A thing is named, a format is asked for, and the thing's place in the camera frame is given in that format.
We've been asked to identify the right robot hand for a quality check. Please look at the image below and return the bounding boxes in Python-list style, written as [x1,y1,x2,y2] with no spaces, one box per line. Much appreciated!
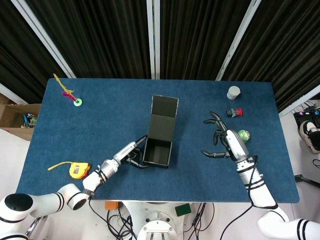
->
[200,111,250,162]

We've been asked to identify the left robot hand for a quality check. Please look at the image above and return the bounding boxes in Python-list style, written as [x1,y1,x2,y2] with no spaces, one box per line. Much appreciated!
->
[112,134,149,169]

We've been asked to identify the black paper box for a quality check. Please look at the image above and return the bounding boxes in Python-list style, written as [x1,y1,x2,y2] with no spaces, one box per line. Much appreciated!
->
[142,94,180,170]

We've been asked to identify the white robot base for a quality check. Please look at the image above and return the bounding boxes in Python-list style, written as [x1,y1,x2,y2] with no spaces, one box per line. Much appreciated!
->
[122,201,193,240]

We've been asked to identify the green rectangular block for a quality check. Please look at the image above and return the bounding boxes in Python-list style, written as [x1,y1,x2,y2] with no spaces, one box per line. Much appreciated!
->
[174,203,192,217]

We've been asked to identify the brown cardboard box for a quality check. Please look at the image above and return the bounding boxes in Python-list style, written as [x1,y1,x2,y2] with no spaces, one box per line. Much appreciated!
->
[0,93,42,141]

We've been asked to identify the red emergency stop button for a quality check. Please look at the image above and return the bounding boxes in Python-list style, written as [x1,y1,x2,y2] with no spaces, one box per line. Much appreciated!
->
[225,107,243,118]

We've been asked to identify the blue table mat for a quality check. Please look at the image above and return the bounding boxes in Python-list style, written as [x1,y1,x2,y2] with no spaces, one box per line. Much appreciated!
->
[15,77,300,204]

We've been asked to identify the yellow tape measure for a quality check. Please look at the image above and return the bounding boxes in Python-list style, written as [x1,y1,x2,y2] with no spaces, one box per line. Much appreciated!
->
[47,161,92,180]

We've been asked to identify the white plastic jar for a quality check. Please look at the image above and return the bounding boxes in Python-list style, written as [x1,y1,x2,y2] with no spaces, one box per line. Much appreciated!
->
[226,85,242,100]

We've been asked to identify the feather shuttlecock toy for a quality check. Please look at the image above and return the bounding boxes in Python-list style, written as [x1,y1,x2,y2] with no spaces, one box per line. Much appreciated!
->
[53,73,84,107]

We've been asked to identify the black and white shoe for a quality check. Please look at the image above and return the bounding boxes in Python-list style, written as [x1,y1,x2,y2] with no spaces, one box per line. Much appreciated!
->
[299,120,320,154]

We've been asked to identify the black electronic device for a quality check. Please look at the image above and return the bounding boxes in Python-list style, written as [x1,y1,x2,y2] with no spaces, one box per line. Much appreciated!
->
[293,99,320,126]

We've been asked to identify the black stand leg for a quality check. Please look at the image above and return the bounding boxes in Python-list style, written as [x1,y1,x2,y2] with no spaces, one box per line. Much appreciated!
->
[294,174,320,187]

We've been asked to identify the colourful toy pile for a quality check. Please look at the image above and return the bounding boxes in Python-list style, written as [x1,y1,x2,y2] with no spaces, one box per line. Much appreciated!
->
[23,113,37,128]

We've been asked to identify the black curtain panel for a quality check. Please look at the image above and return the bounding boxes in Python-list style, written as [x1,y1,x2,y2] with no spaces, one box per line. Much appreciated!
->
[158,0,256,81]
[24,0,152,80]
[221,0,320,113]
[0,0,68,105]

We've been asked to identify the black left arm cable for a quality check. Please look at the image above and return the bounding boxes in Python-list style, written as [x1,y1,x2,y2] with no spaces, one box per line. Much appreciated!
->
[87,169,121,240]

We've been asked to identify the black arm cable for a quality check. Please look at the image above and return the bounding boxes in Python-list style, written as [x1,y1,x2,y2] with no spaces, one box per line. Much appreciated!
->
[221,154,278,240]
[87,169,121,240]

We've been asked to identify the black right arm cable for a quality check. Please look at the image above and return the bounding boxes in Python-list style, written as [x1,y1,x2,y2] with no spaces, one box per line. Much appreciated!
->
[221,154,278,240]

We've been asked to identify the tangled black floor cables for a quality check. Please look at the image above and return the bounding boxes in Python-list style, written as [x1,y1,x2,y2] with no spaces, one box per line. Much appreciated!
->
[106,207,137,240]
[188,202,216,240]

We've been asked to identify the white frame post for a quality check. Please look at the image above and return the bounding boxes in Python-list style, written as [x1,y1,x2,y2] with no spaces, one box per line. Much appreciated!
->
[146,0,161,80]
[278,84,320,118]
[11,0,77,79]
[0,83,29,105]
[215,0,263,81]

